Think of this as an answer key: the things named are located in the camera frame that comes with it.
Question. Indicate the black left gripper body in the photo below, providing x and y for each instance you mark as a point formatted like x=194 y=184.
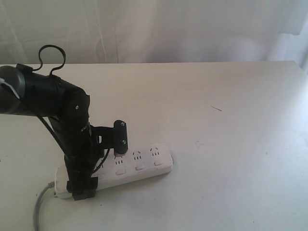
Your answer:
x=83 y=143

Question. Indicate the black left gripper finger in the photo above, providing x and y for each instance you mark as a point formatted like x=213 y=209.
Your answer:
x=78 y=189
x=92 y=186

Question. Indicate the white five-outlet power strip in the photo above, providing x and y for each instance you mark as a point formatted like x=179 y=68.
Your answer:
x=134 y=165

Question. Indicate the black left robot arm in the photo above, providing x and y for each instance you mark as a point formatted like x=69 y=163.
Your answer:
x=63 y=108

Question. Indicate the white backdrop curtain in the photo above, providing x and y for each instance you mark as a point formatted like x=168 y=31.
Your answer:
x=155 y=31

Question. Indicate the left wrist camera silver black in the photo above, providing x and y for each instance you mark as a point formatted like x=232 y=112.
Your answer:
x=120 y=137

